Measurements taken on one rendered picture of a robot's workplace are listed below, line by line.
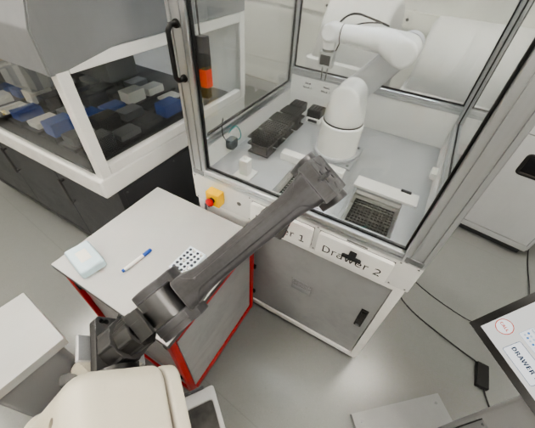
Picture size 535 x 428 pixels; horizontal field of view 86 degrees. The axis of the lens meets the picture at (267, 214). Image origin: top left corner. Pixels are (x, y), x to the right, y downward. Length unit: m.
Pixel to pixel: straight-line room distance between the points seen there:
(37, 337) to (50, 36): 0.98
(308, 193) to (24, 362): 1.05
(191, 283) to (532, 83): 0.76
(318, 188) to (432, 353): 1.77
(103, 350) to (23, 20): 1.01
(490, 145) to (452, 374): 1.55
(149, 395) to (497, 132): 0.83
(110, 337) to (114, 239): 0.85
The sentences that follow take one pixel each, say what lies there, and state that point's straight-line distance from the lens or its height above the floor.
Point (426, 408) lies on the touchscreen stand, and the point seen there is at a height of 0.04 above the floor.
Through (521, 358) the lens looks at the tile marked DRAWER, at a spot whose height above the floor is 1.00.
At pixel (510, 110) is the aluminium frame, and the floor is 1.50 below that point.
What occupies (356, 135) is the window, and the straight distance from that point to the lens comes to 0.90.
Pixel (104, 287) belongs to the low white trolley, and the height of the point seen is 0.76.
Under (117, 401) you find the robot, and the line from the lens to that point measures 0.42.
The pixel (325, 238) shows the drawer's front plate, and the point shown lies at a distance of 1.13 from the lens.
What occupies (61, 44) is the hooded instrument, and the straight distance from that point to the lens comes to 1.31.
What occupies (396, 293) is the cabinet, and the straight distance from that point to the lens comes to 1.28.
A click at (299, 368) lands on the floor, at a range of 1.85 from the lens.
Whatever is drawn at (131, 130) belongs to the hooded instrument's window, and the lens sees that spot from 1.55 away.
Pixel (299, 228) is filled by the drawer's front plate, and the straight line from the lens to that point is 1.16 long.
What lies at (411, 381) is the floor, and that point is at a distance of 2.02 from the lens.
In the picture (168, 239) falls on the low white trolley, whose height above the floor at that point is 0.76.
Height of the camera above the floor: 1.75
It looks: 45 degrees down
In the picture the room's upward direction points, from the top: 4 degrees clockwise
